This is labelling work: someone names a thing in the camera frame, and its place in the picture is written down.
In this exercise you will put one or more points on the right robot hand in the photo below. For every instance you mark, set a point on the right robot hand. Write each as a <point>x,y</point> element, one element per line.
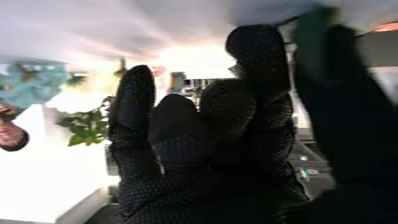
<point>197,160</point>

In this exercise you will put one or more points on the green plant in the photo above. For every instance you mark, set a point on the green plant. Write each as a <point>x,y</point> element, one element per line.
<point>88,126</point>

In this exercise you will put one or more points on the person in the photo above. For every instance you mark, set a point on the person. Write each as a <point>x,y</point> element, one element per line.
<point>12,133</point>

